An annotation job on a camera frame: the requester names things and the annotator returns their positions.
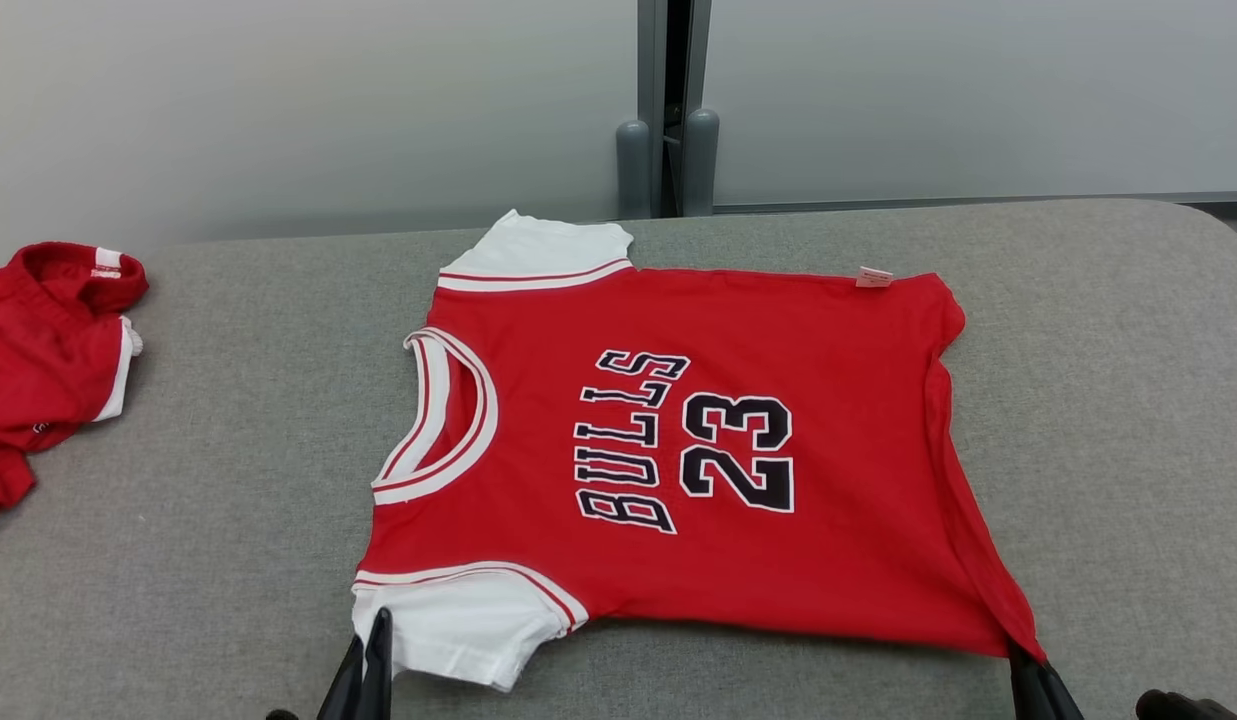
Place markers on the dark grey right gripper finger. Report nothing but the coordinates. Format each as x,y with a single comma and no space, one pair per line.
1028,695
1061,705

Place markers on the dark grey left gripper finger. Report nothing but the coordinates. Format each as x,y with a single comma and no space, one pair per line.
380,670
346,690

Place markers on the red Bulls 23 jersey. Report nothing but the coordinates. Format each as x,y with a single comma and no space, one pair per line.
828,560

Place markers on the red shorts white stripe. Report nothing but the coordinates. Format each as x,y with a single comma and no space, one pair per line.
38,350

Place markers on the grey fabric upholstered surface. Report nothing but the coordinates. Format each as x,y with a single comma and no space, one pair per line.
228,400

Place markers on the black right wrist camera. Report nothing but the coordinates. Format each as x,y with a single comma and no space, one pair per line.
1178,707

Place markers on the grey cylinder post foot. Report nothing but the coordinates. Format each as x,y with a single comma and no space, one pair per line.
633,170
701,165

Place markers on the grey upright partition post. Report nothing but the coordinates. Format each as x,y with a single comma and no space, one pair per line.
653,60

